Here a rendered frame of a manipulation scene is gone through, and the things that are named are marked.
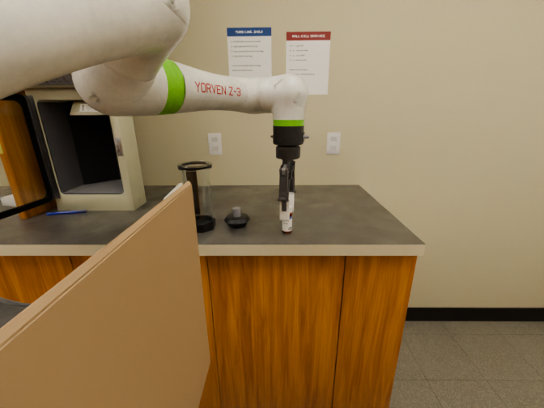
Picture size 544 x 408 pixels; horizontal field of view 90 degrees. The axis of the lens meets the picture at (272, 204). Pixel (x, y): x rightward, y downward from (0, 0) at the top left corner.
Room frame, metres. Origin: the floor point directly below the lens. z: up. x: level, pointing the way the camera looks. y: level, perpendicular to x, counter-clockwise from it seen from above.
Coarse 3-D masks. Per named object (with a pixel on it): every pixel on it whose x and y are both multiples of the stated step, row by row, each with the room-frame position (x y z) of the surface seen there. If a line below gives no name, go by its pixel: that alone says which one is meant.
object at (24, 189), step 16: (0, 112) 0.95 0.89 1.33; (16, 112) 1.00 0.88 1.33; (0, 128) 0.93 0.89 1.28; (16, 128) 0.98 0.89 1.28; (0, 144) 0.91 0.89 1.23; (16, 144) 0.96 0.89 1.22; (0, 160) 0.90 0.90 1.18; (16, 160) 0.95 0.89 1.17; (32, 160) 1.00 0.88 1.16; (0, 176) 0.88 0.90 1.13; (16, 176) 0.93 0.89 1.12; (32, 176) 0.99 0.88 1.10; (0, 192) 0.87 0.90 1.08; (16, 192) 0.92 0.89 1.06; (32, 192) 0.97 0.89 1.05; (0, 208) 0.85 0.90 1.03
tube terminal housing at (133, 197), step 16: (48, 96) 1.06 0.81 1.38; (64, 96) 1.06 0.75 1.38; (112, 128) 1.06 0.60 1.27; (128, 128) 1.12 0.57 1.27; (128, 144) 1.10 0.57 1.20; (128, 160) 1.08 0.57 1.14; (128, 176) 1.06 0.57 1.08; (128, 192) 1.06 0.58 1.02; (144, 192) 1.16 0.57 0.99; (64, 208) 1.06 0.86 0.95; (80, 208) 1.06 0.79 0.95; (96, 208) 1.06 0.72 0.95; (112, 208) 1.06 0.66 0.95; (128, 208) 1.06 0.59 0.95
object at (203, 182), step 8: (208, 168) 0.86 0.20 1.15; (184, 176) 0.84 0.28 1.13; (192, 176) 0.84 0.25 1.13; (200, 176) 0.84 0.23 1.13; (208, 176) 0.87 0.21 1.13; (192, 184) 0.84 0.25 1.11; (200, 184) 0.84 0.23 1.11; (208, 184) 0.86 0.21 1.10; (200, 192) 0.84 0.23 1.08; (208, 192) 0.86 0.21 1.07; (200, 200) 0.84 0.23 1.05; (208, 200) 0.86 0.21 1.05; (200, 208) 0.84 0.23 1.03; (208, 208) 0.85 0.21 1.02; (200, 216) 0.84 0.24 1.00; (208, 216) 0.85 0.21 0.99
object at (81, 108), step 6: (78, 102) 1.09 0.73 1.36; (84, 102) 1.09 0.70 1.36; (72, 108) 1.10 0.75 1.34; (78, 108) 1.08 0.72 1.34; (84, 108) 1.08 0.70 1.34; (90, 108) 1.08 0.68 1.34; (72, 114) 1.08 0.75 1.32; (78, 114) 1.07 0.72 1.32; (84, 114) 1.07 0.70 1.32; (90, 114) 1.07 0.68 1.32; (96, 114) 1.08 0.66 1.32; (102, 114) 1.09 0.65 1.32
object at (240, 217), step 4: (232, 208) 0.90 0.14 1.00; (236, 208) 0.89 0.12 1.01; (236, 212) 0.88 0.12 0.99; (240, 212) 0.93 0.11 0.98; (228, 216) 0.89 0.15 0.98; (232, 216) 0.89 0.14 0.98; (236, 216) 0.88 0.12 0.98; (240, 216) 0.89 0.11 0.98; (244, 216) 0.89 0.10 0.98; (248, 216) 0.90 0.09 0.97; (224, 220) 0.88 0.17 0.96; (228, 220) 0.87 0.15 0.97; (232, 220) 0.86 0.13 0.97; (236, 220) 0.86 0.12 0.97; (240, 220) 0.86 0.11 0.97; (244, 220) 0.87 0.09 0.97; (248, 220) 0.88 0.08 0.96; (228, 224) 0.87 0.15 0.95; (232, 224) 0.86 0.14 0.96; (236, 224) 0.86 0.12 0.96; (240, 224) 0.86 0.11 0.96; (244, 224) 0.88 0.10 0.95; (236, 228) 0.87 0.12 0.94
